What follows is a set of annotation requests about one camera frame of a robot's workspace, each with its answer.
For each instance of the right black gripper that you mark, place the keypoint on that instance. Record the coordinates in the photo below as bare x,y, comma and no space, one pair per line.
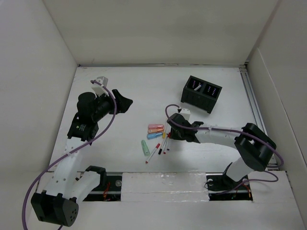
174,135

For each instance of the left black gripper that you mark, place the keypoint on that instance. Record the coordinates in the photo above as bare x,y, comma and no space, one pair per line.
122,103

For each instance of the red capped marker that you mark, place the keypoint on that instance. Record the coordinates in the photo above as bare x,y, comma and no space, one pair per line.
166,143

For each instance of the purple capped marker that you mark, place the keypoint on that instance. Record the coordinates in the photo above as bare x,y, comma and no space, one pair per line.
168,146

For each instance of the black capped marker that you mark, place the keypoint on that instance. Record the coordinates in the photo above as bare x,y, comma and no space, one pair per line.
163,144

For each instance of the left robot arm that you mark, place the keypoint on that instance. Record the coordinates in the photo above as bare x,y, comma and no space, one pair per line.
59,202

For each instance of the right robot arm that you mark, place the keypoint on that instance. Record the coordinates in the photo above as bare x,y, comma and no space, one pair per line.
253,145

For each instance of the yellow capped marker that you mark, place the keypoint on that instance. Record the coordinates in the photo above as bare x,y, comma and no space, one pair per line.
165,129

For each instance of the long red marker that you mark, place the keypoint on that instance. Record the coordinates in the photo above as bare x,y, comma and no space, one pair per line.
152,153

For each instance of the orange highlighter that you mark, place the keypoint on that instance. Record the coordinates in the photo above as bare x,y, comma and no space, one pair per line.
155,130

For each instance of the pink highlighter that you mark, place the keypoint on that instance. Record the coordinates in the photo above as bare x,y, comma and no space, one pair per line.
155,126

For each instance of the blue highlighter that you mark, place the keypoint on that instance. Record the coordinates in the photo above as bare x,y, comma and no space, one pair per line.
154,135

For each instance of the green highlighter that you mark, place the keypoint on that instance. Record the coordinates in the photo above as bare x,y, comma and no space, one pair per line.
145,148

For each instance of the black slatted pen holder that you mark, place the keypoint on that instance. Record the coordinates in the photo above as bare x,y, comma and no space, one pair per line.
205,98

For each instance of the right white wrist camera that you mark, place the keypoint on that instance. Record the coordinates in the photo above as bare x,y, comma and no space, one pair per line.
185,113

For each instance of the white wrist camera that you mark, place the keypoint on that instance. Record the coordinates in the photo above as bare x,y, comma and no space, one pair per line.
98,86
185,113

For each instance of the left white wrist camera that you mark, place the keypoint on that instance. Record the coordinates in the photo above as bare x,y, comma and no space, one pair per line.
98,86

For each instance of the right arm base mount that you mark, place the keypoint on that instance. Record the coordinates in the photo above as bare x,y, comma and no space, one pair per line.
227,189

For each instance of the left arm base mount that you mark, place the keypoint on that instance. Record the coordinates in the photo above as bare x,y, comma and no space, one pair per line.
110,191

